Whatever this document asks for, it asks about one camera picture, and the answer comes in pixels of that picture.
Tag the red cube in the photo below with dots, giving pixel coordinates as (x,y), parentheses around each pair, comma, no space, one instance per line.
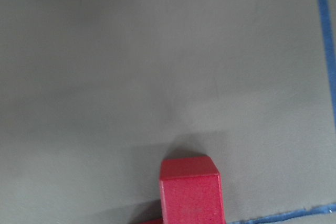
(191,191)

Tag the blue tape strip vertical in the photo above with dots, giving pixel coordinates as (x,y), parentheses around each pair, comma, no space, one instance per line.
(328,45)

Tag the blue tape strip lower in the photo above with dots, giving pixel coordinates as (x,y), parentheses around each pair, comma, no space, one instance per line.
(300,213)

